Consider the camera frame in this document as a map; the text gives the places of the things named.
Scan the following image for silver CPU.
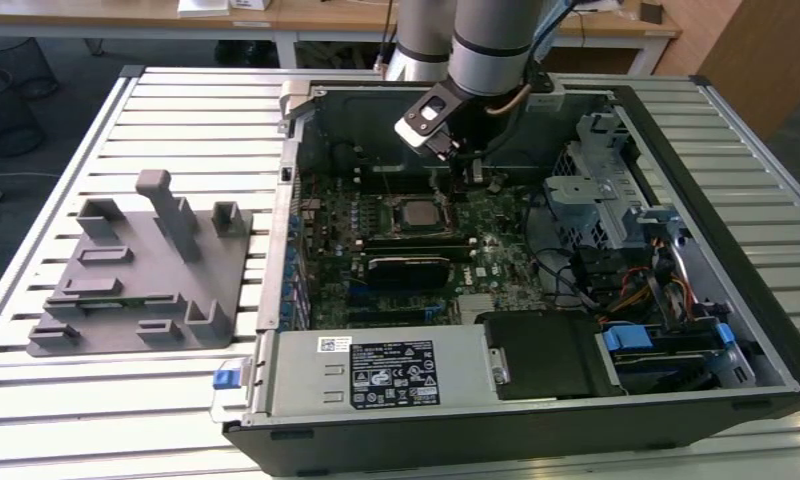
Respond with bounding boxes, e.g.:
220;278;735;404
399;199;443;227

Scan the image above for CPU socket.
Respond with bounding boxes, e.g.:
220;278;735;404
384;193;460;237

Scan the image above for silver perforated drive cage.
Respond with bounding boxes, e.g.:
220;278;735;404
551;110;649;251

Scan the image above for green motherboard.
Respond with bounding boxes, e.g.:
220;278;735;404
294;168;559;329

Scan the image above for black graphics card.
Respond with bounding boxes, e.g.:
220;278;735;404
364;254;453;292

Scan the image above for silver chipset heatsink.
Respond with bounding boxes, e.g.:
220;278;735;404
457;293;496;322

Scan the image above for long black expansion slot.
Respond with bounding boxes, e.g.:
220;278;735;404
344;308;435;325

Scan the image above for wooden cabinet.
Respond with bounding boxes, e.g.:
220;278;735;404
652;0;800;144

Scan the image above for black plastic shroud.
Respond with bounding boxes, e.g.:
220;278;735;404
473;308;623;402

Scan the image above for blue disk carrier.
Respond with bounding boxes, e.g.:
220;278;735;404
601;323;655;357

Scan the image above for silver power supply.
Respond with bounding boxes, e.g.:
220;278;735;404
242;327;505;420

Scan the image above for silver disk bay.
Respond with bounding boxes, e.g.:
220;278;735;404
596;317;759;399

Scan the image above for grey parts rack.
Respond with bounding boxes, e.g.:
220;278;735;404
26;168;254;359

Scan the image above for black open PC case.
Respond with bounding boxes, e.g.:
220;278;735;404
209;78;800;477

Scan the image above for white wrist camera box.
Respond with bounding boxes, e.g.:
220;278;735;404
392;94;456;157

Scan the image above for small grey camera box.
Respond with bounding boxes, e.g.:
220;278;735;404
523;74;567;109

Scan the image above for silver metal bracket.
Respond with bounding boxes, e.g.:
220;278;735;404
540;174;620;227

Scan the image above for wooden desk white frame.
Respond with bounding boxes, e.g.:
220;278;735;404
0;0;288;42
276;0;683;76

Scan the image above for grey plastic bracket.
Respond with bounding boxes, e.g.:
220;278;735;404
616;203;695;251

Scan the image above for yellow red wire bundle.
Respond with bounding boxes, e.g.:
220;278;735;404
596;238;699;324

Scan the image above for black wire mesh bin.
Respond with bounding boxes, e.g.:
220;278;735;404
0;69;49;159
0;35;61;99

